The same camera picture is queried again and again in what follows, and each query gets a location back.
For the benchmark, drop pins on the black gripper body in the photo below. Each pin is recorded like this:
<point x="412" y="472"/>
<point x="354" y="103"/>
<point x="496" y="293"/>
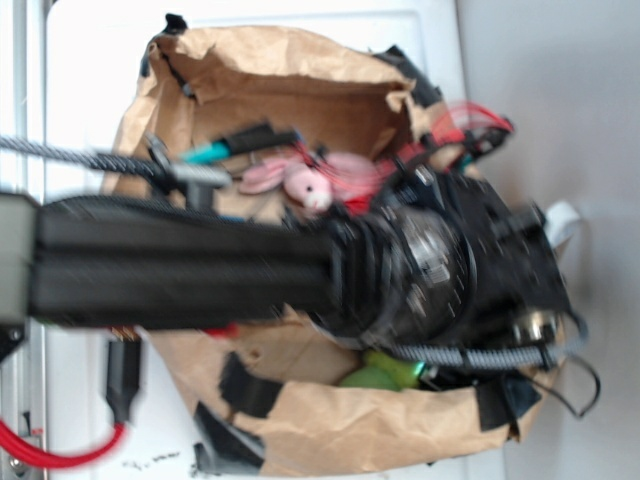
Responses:
<point x="465" y="270"/>

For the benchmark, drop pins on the green plush animal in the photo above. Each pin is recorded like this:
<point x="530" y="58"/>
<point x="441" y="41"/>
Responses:
<point x="381" y="371"/>

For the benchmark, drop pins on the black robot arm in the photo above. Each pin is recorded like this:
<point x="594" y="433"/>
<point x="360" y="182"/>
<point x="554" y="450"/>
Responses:
<point x="100" y="262"/>

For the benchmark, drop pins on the pink plush bunny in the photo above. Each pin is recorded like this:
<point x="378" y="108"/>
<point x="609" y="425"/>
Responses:
<point x="316" y="187"/>

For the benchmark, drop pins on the brown paper bag bin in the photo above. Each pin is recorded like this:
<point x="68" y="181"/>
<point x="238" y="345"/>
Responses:
<point x="279" y="382"/>

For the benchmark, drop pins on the aluminium frame rail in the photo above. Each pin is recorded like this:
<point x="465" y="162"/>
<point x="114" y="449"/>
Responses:
<point x="23" y="85"/>

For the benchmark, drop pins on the black mounting bracket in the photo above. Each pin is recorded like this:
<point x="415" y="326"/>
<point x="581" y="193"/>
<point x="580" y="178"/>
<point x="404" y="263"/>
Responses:
<point x="11" y="337"/>

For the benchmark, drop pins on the silver corner bracket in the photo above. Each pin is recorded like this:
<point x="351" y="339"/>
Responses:
<point x="14" y="469"/>

